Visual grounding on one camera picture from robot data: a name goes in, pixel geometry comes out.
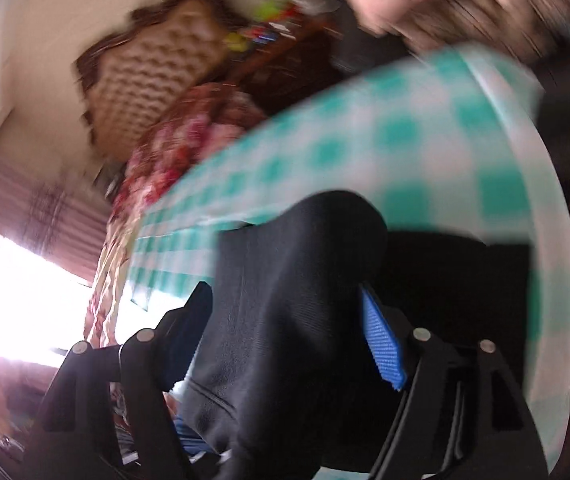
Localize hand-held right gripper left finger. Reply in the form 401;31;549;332
22;281;214;480

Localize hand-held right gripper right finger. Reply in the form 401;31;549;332
357;282;550;480

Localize black pants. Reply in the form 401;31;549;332
177;190;533;480

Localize red floral blanket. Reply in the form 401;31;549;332
85;82;268;351

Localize pink curtain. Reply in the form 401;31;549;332
0;157;113;286

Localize teal checkered cloth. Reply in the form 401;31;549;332
130;42;570;480

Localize tufted brown headboard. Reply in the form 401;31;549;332
76;0;251;153

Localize dark wooden nightstand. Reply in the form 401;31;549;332
225;12;366;116

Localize black leather sofa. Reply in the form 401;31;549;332
330;10;570;196

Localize pile of colourful packets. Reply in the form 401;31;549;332
222;0;341;53

